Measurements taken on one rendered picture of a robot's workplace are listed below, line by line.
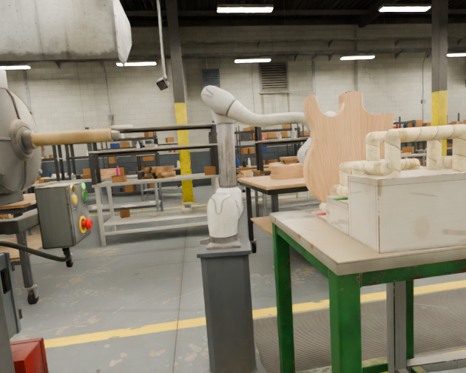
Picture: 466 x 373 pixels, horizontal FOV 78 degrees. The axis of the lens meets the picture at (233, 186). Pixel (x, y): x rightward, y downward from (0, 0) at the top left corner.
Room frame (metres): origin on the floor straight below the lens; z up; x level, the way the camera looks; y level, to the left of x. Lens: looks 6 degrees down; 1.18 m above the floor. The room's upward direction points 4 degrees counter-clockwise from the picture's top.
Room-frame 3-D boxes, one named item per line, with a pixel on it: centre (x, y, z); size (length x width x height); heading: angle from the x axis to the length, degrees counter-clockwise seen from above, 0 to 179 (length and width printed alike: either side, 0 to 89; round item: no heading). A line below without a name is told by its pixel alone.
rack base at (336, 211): (0.87, -0.44, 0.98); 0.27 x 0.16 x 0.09; 95
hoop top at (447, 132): (0.67, -0.46, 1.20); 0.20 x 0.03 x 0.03; 94
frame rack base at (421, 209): (0.72, -0.45, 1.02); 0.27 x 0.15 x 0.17; 95
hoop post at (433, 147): (0.76, -0.53, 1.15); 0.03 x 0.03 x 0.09
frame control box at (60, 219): (0.95, 0.65, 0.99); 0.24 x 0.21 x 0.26; 97
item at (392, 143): (0.67, -0.37, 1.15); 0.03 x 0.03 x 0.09
